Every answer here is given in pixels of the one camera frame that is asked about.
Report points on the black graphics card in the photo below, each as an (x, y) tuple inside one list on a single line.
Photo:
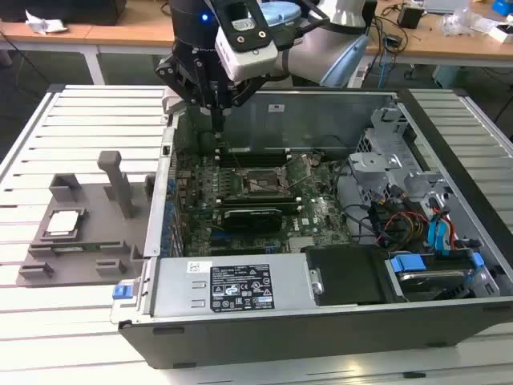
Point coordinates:
[(252, 220)]

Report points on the white power strip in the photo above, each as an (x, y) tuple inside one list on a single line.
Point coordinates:
[(360, 77)]

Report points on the flat white device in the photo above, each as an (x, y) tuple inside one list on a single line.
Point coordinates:
[(445, 5)]

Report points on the metal disk bay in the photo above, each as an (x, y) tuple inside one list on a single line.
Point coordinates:
[(372, 160)]

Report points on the silver hard disk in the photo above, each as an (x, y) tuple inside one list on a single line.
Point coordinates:
[(433, 282)]

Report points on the crumpled white paper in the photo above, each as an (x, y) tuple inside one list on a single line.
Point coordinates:
[(44, 24)]

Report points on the silver CPU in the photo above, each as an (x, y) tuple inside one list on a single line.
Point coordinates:
[(63, 221)]

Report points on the green RAM stick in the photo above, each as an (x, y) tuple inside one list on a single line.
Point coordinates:
[(80, 249)]

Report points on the blue case latch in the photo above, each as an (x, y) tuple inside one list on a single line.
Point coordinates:
[(122, 291)]

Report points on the silver power supply with label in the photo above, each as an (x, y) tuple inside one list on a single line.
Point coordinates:
[(180, 288)]

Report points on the clear plastic bags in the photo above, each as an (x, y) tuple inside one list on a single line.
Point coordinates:
[(461, 22)]

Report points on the small black box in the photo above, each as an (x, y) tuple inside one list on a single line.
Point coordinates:
[(409, 17)]

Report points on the black RAM slot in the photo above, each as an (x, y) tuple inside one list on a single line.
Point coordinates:
[(256, 199), (260, 157), (256, 194), (256, 203), (260, 148), (260, 152), (260, 162), (290, 208)]

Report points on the blue expansion slot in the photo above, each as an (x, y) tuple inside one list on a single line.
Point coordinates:
[(217, 232)]

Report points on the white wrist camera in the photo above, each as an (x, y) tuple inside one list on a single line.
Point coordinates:
[(250, 60)]

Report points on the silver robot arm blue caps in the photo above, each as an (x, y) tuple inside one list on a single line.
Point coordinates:
[(316, 52)]

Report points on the wide black equipment case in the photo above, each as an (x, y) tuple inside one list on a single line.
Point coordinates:
[(80, 10)]

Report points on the silver chipset heat sink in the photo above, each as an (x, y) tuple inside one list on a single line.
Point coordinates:
[(303, 244)]

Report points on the pale teal bin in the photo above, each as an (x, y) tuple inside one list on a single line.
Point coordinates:
[(445, 76)]

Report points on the black open PC case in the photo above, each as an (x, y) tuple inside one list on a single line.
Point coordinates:
[(280, 341)]

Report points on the wooden desk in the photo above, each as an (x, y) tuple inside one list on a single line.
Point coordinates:
[(100, 34), (441, 50)]

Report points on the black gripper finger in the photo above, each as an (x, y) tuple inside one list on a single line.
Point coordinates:
[(244, 94), (180, 82)]

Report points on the grey parts rack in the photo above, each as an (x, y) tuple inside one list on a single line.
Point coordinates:
[(96, 232)]

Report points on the white cardboard box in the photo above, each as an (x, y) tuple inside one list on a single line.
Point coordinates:
[(504, 34)]

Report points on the green motherboard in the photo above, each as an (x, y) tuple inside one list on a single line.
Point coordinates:
[(320, 218)]

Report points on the small black adapter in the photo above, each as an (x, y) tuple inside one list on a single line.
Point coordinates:
[(394, 40)]

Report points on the black plastic shroud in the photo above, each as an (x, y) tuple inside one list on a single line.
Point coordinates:
[(344, 276)]

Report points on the blue box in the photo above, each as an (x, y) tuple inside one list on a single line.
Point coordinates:
[(503, 6)]

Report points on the blue disk carrier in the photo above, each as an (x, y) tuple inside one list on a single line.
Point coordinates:
[(409, 264)]

